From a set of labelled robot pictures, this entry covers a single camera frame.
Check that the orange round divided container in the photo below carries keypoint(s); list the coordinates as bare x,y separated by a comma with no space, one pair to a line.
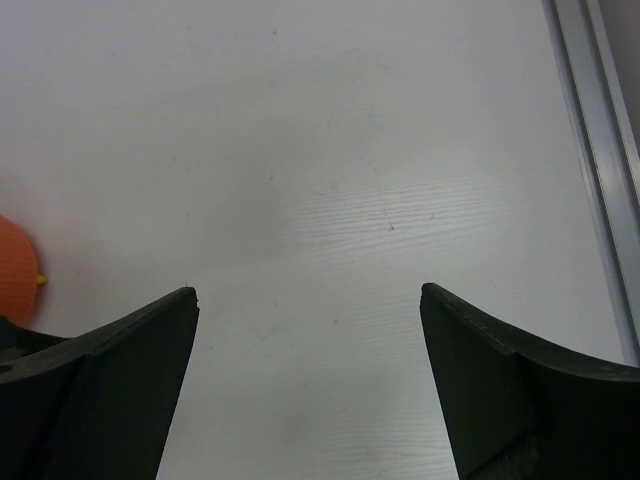
19,274

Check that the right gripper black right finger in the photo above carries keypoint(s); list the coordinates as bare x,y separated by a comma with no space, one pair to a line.
517,406

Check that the aluminium rail right side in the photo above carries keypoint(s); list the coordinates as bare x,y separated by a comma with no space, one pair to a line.
607,151

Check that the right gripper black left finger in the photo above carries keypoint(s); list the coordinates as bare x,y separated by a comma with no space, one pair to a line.
99,405

